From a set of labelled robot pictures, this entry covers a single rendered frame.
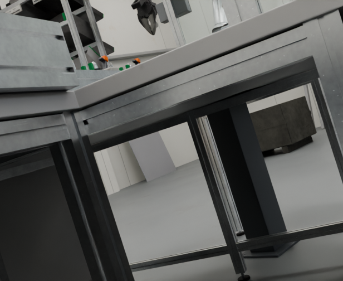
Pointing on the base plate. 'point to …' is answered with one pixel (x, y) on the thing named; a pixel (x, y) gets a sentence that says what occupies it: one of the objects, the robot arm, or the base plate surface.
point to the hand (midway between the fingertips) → (152, 32)
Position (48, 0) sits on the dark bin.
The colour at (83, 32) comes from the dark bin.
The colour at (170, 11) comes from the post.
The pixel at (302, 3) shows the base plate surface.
